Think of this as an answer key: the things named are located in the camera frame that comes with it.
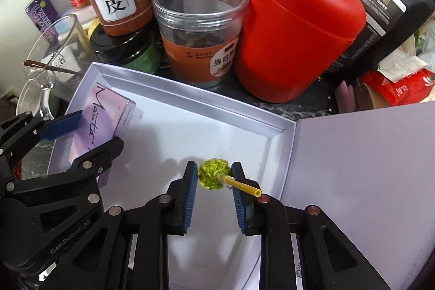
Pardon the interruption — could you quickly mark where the yellow round object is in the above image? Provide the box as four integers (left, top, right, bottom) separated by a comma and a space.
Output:
88, 18, 101, 39

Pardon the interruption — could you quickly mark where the black printed pouch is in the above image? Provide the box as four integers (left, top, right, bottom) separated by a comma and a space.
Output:
302, 0, 435, 73

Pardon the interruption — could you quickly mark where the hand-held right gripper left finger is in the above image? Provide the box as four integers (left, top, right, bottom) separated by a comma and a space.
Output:
59, 161, 199, 290

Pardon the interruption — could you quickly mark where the white crumpled packet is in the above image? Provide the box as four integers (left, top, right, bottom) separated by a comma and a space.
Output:
377, 49, 429, 84

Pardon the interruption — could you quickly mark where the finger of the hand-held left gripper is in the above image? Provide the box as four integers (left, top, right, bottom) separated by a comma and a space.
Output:
5, 137, 125, 205
0, 111, 84, 182

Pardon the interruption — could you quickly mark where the black lid green jar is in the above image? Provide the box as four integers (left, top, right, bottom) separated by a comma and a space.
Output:
90, 23, 162, 75

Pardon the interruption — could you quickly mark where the white shallow box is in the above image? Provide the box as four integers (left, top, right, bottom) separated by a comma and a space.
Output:
46, 62, 435, 290

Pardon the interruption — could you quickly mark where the green yellow lollipop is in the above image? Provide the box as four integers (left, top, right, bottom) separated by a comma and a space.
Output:
198, 157, 262, 197

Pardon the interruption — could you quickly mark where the pink tube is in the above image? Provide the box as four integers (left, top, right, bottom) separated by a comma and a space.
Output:
335, 81, 356, 114

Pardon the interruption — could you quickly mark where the glass mug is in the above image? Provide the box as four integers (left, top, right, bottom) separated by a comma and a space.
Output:
15, 14, 94, 121

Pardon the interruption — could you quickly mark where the purple card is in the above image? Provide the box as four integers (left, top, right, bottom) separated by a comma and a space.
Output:
68, 83, 137, 187

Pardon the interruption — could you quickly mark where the red canister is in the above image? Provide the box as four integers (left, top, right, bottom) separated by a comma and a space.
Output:
234, 0, 367, 104

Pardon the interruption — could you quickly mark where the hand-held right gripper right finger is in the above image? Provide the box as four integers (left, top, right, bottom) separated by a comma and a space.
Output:
230, 161, 391, 290

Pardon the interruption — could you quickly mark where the purple carton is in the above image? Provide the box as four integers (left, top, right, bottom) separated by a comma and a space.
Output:
24, 0, 61, 44

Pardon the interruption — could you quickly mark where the clear jar orange label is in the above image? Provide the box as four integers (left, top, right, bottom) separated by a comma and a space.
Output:
152, 0, 250, 89

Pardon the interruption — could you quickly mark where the red packet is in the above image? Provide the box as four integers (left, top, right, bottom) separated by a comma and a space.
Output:
360, 67, 435, 107

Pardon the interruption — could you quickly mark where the brown stirring stick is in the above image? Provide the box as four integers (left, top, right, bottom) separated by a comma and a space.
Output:
23, 61, 79, 75

